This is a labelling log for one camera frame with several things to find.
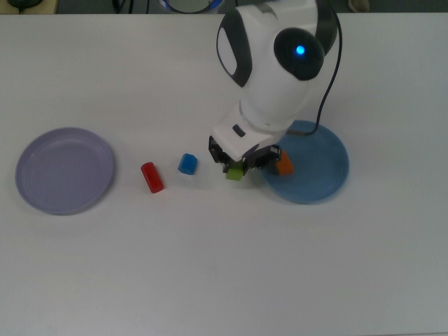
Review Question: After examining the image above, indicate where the blue block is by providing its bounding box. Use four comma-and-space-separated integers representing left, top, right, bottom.
177, 153, 199, 175

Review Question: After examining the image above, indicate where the blue plate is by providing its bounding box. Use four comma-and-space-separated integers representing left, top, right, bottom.
258, 120, 350, 205

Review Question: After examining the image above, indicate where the red cylinder block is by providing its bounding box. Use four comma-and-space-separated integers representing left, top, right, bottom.
140, 161, 165, 194

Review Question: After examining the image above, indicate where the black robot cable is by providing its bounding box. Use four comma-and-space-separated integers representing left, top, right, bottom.
286, 6, 343, 137

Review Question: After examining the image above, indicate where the black dome-shaped object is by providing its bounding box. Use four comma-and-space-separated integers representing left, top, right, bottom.
7, 0, 43, 10

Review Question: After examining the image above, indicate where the green block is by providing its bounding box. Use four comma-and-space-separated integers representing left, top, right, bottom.
225, 162, 245, 182

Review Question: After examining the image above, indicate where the purple plate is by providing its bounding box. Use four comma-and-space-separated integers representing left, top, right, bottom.
15, 127, 116, 216

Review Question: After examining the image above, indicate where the orange block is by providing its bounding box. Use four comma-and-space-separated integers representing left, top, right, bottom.
275, 150, 295, 176

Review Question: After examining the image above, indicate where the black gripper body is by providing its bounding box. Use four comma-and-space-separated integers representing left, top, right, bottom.
244, 143, 272, 167

